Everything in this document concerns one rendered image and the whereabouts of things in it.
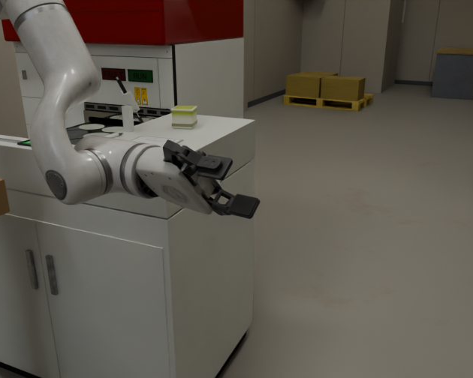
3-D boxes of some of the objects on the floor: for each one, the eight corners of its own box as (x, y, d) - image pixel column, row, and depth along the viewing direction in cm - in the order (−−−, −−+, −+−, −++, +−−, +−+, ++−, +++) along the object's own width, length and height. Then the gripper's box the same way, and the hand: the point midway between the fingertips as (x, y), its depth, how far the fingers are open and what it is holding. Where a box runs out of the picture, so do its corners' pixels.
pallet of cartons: (281, 104, 745) (282, 76, 730) (301, 97, 816) (302, 70, 800) (360, 112, 690) (363, 80, 675) (373, 103, 761) (376, 74, 745)
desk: (477, 89, 902) (484, 48, 876) (475, 100, 784) (483, 52, 757) (436, 86, 934) (442, 46, 907) (428, 97, 815) (435, 51, 788)
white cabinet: (79, 289, 242) (58, 134, 214) (252, 337, 206) (254, 158, 177) (-32, 368, 187) (-79, 175, 159) (177, 454, 151) (164, 222, 122)
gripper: (131, 115, 67) (227, 125, 57) (189, 184, 80) (276, 202, 70) (103, 156, 64) (198, 174, 54) (167, 220, 77) (254, 245, 67)
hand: (236, 189), depth 62 cm, fingers open, 8 cm apart
